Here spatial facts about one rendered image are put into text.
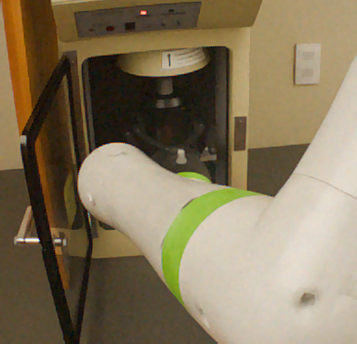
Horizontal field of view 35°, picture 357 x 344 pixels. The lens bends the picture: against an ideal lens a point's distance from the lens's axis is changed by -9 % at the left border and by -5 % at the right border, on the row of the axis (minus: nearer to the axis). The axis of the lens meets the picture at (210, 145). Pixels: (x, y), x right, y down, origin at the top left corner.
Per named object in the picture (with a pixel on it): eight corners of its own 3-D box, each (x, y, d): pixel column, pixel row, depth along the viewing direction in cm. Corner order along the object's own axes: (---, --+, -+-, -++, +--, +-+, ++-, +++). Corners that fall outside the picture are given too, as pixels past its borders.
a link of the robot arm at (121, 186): (239, 330, 50) (304, 227, 52) (136, 280, 45) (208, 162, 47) (120, 231, 83) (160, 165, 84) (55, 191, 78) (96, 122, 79)
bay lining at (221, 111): (98, 165, 134) (85, 19, 117) (209, 156, 138) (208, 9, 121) (99, 229, 113) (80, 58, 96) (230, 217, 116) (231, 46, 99)
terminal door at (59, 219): (92, 244, 112) (68, 51, 93) (73, 359, 85) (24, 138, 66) (88, 244, 112) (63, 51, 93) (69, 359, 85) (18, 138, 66)
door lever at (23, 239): (59, 216, 87) (57, 202, 86) (49, 254, 79) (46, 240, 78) (28, 216, 87) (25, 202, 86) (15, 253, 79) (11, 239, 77)
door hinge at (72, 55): (85, 238, 113) (62, 51, 94) (99, 237, 114) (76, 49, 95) (86, 243, 112) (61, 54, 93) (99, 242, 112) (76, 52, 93)
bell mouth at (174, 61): (115, 48, 115) (114, 23, 113) (203, 41, 118) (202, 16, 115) (116, 81, 100) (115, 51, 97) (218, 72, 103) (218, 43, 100)
